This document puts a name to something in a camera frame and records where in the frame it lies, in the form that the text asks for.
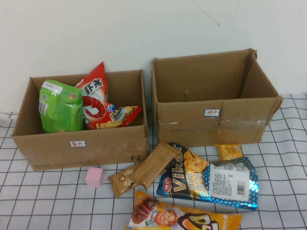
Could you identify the cardboard box with F2 print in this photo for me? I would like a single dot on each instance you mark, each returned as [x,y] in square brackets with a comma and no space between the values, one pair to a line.
[48,155]

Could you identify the small yellow snack packet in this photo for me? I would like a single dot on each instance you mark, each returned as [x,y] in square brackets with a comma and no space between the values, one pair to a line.
[227,152]

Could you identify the red shrimp stick snack bag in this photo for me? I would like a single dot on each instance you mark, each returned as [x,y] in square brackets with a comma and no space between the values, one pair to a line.
[96,100]

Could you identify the pink foam cube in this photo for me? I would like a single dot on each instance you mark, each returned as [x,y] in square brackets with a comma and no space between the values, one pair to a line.
[94,177]

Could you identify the plain brown wafer pack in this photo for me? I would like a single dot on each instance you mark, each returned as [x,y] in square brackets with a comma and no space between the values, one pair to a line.
[153,165]

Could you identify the red crinkle fries snack bag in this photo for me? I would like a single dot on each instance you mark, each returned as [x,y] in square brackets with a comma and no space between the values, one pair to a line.
[122,117]

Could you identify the blue Vikar chips bag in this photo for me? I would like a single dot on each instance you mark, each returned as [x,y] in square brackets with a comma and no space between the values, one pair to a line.
[192,182]

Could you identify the yellow cartoon chef chips bag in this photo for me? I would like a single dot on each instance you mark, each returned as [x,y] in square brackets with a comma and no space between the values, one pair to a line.
[172,215]

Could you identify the green potato chips bag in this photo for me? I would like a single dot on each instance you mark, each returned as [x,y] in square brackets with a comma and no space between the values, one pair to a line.
[60,110]

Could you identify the white label sticker red writing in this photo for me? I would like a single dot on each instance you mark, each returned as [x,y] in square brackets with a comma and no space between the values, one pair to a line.
[77,143]
[212,113]

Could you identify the white black checked tablecloth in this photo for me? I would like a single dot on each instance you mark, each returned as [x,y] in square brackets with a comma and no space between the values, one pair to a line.
[275,179]

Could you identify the brown wafer pack gold emblem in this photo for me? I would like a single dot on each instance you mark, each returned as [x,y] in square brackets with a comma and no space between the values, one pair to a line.
[120,185]

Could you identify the taped cardboard box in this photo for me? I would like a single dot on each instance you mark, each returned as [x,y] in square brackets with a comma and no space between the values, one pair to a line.
[192,134]

